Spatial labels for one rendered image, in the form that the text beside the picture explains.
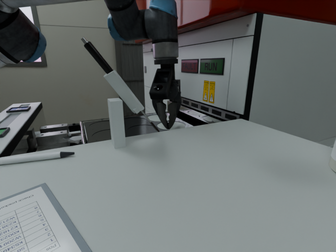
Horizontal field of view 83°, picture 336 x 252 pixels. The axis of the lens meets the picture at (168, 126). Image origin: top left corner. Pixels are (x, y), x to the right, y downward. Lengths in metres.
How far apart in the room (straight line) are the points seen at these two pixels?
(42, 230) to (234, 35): 0.55
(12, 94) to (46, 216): 2.71
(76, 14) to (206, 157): 2.56
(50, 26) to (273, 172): 2.68
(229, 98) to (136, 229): 0.47
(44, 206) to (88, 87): 2.50
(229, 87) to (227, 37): 0.14
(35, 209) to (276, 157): 0.33
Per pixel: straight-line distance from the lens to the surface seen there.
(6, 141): 0.50
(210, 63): 0.64
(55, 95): 2.78
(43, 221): 0.23
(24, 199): 0.27
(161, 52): 0.56
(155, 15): 0.58
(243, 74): 0.55
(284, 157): 0.36
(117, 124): 0.33
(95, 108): 2.74
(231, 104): 0.58
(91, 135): 0.62
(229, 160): 0.31
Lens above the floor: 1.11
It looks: 18 degrees down
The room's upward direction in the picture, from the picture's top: straight up
